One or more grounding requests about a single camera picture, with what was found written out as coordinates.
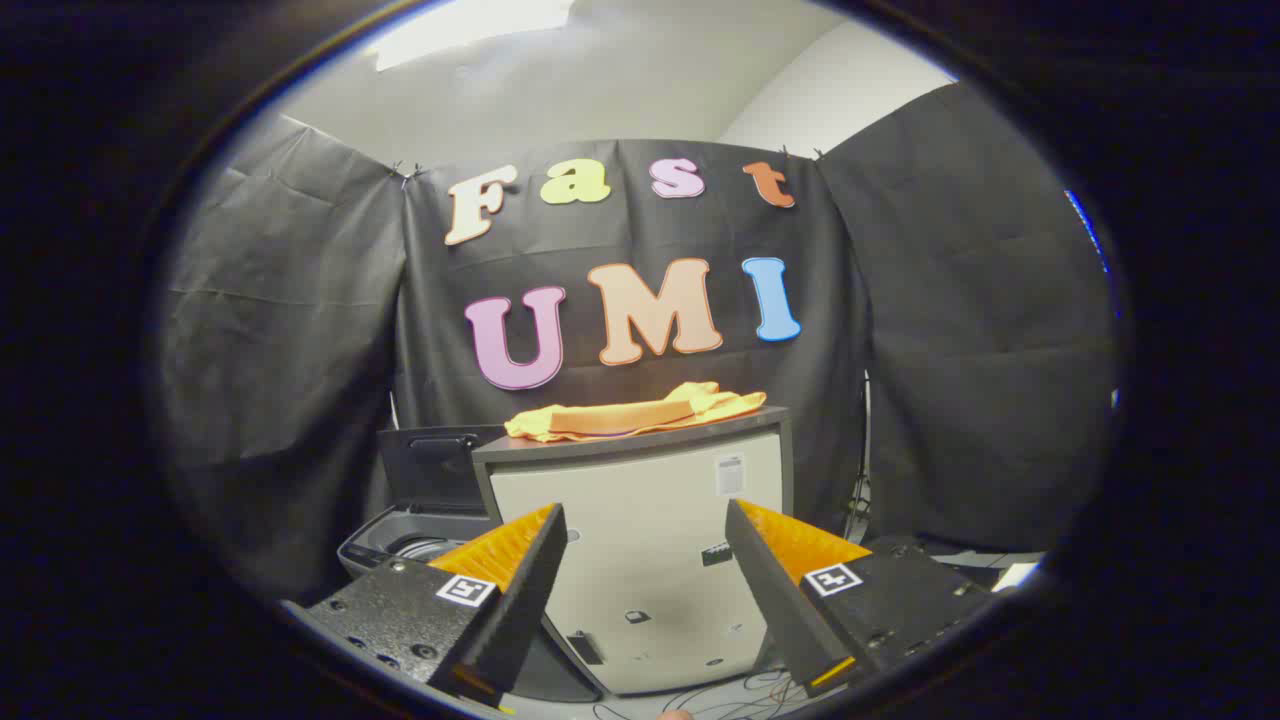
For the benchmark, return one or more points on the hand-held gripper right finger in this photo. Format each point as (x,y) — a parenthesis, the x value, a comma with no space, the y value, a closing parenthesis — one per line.
(775,600)

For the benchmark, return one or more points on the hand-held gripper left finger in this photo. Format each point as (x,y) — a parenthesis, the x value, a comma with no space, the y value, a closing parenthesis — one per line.
(520,600)

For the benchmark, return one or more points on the grey washing machine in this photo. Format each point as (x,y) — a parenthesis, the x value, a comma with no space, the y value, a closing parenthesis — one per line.
(395,530)

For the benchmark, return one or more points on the orange garment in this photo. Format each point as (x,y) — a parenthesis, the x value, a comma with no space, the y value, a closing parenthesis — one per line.
(620,415)

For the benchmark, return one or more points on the grey and cream cabinet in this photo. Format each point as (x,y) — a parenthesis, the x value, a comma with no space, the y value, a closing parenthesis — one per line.
(640,540)

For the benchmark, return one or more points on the backdrop stand pole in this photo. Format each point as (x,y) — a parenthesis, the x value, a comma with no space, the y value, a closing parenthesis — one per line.
(862,470)

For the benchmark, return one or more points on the black backdrop cloth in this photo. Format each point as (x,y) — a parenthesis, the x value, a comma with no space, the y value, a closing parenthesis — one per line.
(300,350)

